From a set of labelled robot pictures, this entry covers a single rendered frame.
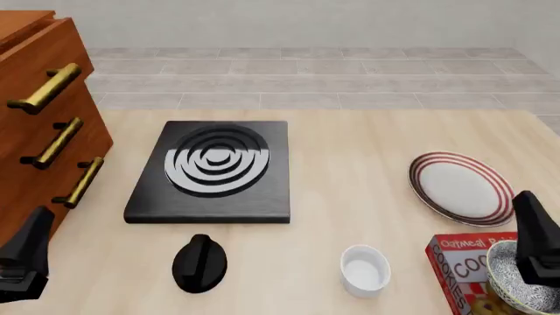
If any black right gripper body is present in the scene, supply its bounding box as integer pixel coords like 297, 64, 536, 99
516, 255, 560, 288

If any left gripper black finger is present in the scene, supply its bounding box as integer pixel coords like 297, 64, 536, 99
0, 205, 56, 268

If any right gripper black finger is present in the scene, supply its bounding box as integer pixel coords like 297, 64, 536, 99
511, 190, 560, 263

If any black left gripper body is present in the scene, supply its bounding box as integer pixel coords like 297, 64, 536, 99
0, 257, 50, 302

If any black patterned bowl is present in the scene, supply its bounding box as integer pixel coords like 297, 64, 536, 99
486, 239, 560, 313

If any white plate with red rings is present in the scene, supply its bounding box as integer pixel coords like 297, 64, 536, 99
408, 150, 516, 228

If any red cookies box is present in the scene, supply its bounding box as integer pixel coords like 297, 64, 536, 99
424, 231, 522, 315

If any flat black stove plate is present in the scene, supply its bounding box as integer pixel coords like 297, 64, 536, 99
122, 120, 292, 226

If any wooden drawer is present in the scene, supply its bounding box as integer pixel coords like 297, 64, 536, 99
0, 77, 115, 185
0, 139, 115, 244

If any round black stove knob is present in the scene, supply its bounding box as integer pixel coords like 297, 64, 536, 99
171, 233, 229, 294

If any small white ramekin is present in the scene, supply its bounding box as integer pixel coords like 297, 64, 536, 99
339, 244, 392, 299

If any wooden drawer pulled slightly open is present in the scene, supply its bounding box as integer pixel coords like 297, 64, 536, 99
0, 17, 95, 130

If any wooden cabinet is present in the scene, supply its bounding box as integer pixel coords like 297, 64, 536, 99
0, 9, 115, 244

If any brass drawer handle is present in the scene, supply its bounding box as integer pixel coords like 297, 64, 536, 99
51, 155, 106, 210
19, 115, 85, 171
6, 62, 84, 116

